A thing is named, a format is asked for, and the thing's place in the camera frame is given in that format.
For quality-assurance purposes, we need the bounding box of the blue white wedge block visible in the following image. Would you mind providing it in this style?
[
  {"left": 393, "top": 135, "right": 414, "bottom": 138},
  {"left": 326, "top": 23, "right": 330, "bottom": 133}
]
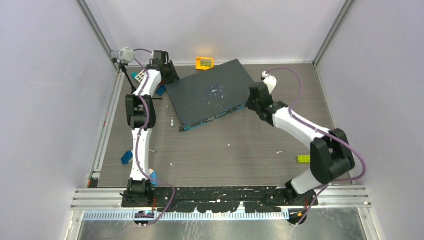
[{"left": 149, "top": 169, "right": 158, "bottom": 186}]

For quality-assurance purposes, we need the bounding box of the white window toy brick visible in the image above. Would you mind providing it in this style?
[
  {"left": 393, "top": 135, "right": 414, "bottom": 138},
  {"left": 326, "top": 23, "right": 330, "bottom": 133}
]
[{"left": 131, "top": 71, "right": 147, "bottom": 83}]

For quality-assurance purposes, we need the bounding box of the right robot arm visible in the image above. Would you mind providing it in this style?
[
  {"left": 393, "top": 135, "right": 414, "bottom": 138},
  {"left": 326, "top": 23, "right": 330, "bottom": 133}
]
[{"left": 246, "top": 82, "right": 355, "bottom": 205}]

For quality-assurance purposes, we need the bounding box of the dark grey network switch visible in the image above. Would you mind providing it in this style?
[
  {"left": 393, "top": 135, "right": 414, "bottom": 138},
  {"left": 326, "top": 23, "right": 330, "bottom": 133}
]
[{"left": 166, "top": 59, "right": 254, "bottom": 132}]

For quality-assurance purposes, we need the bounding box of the blue toy block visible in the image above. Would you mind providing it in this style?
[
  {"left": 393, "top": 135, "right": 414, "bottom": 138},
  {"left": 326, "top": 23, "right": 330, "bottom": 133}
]
[{"left": 120, "top": 150, "right": 133, "bottom": 165}]

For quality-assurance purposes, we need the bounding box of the green toy brick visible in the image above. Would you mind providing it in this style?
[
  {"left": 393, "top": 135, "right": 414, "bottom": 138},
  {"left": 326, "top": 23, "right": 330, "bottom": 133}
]
[{"left": 297, "top": 155, "right": 311, "bottom": 164}]

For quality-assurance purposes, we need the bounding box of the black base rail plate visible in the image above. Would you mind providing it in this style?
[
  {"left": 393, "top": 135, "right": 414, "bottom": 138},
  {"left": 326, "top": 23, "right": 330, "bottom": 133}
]
[{"left": 121, "top": 186, "right": 316, "bottom": 214}]

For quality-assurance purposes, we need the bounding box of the small blue toy brick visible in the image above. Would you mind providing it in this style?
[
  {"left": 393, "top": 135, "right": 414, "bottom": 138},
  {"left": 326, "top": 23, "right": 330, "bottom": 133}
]
[{"left": 156, "top": 85, "right": 166, "bottom": 96}]

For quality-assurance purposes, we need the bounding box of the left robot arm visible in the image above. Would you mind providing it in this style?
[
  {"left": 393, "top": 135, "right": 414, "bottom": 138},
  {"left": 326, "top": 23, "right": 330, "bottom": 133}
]
[{"left": 121, "top": 50, "right": 180, "bottom": 208}]

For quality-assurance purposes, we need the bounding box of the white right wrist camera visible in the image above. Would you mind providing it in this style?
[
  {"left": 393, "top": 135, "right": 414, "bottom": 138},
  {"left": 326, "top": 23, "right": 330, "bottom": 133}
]
[{"left": 261, "top": 71, "right": 277, "bottom": 95}]

